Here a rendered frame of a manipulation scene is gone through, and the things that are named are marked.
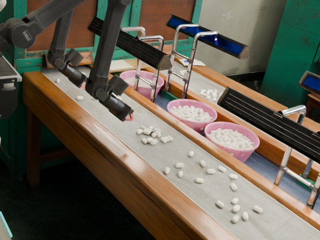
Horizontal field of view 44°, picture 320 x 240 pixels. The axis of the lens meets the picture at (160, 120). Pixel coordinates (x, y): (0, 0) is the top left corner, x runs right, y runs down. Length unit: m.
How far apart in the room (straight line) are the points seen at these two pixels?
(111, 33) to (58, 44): 0.46
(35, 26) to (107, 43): 0.28
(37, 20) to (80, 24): 1.07
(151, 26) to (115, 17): 1.27
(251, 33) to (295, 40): 0.57
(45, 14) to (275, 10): 3.89
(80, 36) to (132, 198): 1.17
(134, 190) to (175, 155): 0.28
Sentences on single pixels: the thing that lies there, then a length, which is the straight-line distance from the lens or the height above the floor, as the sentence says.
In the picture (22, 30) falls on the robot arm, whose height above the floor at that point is 1.26.
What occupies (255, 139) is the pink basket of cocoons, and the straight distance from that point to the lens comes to 1.96.
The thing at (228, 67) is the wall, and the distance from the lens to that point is 4.70.
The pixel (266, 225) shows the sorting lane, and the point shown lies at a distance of 1.47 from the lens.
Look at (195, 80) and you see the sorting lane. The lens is 2.56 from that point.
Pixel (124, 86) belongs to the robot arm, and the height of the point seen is 1.03.
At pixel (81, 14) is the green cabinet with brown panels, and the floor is 1.07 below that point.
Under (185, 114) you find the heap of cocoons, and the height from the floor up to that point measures 0.73.
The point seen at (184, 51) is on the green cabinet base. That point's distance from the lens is 2.96.
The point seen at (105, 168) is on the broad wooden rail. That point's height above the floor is 0.67.
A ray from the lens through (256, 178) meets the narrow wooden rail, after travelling 1.65.
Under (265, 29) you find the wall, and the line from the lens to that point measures 4.95.
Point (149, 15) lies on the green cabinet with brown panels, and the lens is 2.65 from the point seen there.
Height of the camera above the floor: 1.63
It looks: 27 degrees down
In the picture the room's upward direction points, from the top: 10 degrees clockwise
